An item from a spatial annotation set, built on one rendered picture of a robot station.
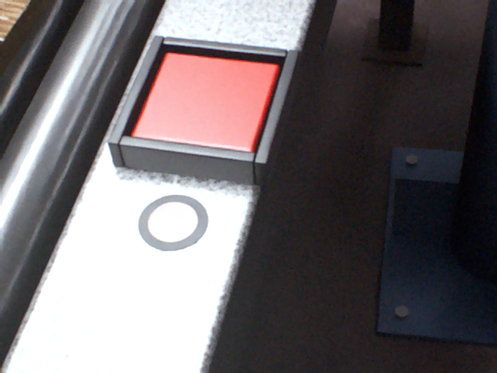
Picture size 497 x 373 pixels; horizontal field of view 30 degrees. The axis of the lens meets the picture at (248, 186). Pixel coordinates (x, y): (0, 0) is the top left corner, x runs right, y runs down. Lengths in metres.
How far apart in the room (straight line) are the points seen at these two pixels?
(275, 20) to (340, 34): 1.39
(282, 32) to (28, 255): 0.18
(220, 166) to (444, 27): 1.52
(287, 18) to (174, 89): 0.09
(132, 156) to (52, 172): 0.04
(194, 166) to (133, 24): 0.12
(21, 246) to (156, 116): 0.09
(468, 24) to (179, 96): 1.51
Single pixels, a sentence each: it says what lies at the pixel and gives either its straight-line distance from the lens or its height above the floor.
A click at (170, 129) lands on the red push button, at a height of 0.93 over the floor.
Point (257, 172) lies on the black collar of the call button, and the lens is 0.42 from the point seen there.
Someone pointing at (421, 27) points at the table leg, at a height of 0.01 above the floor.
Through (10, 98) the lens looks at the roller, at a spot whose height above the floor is 0.91.
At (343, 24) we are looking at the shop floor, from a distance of 1.91.
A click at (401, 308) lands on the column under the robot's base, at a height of 0.02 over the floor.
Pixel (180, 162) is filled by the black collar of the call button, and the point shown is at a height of 0.92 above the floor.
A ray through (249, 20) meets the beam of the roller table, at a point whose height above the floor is 0.92.
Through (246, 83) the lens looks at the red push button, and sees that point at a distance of 0.45.
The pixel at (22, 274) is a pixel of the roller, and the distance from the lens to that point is 0.42.
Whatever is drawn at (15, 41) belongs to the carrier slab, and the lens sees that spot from 0.51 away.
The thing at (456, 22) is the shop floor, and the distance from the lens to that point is 1.93.
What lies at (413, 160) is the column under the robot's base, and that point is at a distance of 1.63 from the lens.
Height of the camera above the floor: 1.24
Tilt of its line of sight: 50 degrees down
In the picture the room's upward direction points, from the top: 6 degrees counter-clockwise
